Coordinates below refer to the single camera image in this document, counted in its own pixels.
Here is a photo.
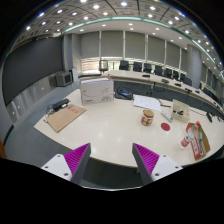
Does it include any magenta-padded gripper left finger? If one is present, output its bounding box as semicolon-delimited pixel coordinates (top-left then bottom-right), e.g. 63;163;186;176
40;142;92;186

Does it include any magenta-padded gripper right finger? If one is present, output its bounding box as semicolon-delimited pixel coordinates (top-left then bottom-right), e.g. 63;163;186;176
131;142;184;186

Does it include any clear bottle with red cap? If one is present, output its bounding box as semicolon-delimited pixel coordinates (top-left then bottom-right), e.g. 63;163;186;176
180;120;202;150

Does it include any flat round red coaster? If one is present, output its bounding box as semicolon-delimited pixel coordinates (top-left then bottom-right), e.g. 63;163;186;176
160;122;171;132

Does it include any red and cream mug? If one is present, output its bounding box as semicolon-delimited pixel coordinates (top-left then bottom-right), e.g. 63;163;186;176
140;108;155;127

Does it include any flat brown cardboard sheet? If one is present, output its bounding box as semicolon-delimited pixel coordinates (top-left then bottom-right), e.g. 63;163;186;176
45;103;87;134

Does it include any beige plastic organizer tray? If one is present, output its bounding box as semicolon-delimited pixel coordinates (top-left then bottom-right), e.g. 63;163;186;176
171;98;191;123

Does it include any white paper sheet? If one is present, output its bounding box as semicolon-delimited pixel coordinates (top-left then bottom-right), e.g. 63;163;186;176
133;94;163;112

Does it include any black flat device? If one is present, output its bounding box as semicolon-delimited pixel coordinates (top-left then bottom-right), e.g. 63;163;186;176
51;98;71;112

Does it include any open brown cardboard box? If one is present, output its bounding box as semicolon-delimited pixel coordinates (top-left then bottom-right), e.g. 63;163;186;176
185;122;212;160

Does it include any black conference microphone console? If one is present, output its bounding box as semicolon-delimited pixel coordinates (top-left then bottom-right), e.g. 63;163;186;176
114;87;134;101

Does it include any white printed cardboard box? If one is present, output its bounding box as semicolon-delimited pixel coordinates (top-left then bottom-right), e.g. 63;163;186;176
79;76;115;106

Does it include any black desk microphone unit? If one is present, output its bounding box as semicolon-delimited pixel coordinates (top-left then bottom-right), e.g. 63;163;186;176
205;111;214;123

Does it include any grey box monitor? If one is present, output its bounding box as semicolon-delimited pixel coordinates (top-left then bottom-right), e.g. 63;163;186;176
54;71;74;88

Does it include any long curved conference desk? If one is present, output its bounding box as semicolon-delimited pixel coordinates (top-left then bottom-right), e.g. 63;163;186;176
103;69;224;114

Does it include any row of black office chairs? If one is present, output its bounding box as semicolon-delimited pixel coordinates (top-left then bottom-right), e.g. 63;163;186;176
118;59;194;86

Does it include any group of ceiling lights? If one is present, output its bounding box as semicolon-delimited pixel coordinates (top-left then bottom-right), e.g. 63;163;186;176
24;0;224;81

